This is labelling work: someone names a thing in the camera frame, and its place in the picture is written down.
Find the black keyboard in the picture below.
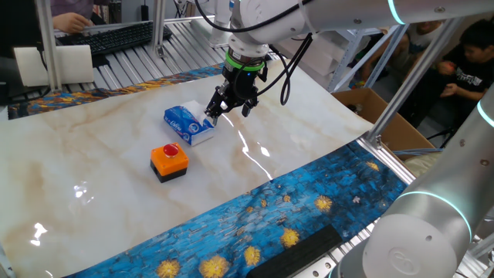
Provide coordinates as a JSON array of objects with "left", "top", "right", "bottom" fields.
[{"left": 56, "top": 21, "right": 174, "bottom": 56}]

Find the aluminium frame rail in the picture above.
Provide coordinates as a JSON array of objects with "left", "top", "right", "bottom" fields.
[{"left": 354, "top": 137, "right": 417, "bottom": 185}]

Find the grey metal shelf rack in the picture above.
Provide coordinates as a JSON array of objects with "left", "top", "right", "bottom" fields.
[{"left": 327, "top": 22, "right": 411, "bottom": 93}]

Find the person in purple shirt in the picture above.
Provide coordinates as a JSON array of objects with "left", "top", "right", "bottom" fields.
[{"left": 49, "top": 0, "right": 111, "bottom": 19}]

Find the marble pattern mat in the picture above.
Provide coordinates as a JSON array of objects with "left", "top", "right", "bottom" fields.
[{"left": 0, "top": 57, "right": 374, "bottom": 278}]

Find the bystander hand at keyboard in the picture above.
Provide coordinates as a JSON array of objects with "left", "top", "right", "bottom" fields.
[{"left": 52, "top": 12, "right": 93, "bottom": 35}]

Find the slanted aluminium frame post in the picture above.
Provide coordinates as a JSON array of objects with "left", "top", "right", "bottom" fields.
[{"left": 364, "top": 17, "right": 464, "bottom": 146}]

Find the white stand base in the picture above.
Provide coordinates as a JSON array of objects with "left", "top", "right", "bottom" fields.
[{"left": 191, "top": 0, "right": 233, "bottom": 49}]

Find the white flat panel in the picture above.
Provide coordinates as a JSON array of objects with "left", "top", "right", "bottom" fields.
[{"left": 13, "top": 45, "right": 95, "bottom": 88}]

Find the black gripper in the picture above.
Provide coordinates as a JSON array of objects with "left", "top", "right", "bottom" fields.
[{"left": 204, "top": 63, "right": 268, "bottom": 127}]

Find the white napkin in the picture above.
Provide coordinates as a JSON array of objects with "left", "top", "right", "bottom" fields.
[{"left": 181, "top": 100, "right": 211, "bottom": 125}]

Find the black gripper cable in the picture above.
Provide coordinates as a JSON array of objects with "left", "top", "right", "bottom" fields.
[{"left": 195, "top": 0, "right": 314, "bottom": 107}]

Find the white foam box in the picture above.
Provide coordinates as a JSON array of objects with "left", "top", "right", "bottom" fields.
[
  {"left": 276, "top": 36, "right": 337, "bottom": 76},
  {"left": 316, "top": 29, "right": 357, "bottom": 66}
]

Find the orange emergency button box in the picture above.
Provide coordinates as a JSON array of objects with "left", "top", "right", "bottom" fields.
[{"left": 149, "top": 143, "right": 191, "bottom": 184}]

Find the brown cardboard box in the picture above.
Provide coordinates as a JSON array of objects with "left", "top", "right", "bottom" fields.
[{"left": 331, "top": 87, "right": 435, "bottom": 161}]

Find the black foam pad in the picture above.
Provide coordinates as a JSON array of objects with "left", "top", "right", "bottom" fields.
[{"left": 246, "top": 224, "right": 343, "bottom": 278}]

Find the person in white shirt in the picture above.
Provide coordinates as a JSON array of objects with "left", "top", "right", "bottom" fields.
[{"left": 360, "top": 21, "right": 445, "bottom": 84}]

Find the blue starry painting cloth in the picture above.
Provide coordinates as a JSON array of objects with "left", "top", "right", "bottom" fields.
[{"left": 7, "top": 63, "right": 408, "bottom": 278}]

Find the person in black shirt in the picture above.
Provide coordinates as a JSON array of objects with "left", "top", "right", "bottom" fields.
[{"left": 397, "top": 19, "right": 494, "bottom": 128}]

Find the blue tissue pack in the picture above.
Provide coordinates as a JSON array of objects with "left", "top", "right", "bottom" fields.
[{"left": 163, "top": 103, "right": 216, "bottom": 147}]

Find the black computer monitor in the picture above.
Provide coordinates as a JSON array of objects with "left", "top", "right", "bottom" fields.
[{"left": 0, "top": 0, "right": 53, "bottom": 107}]

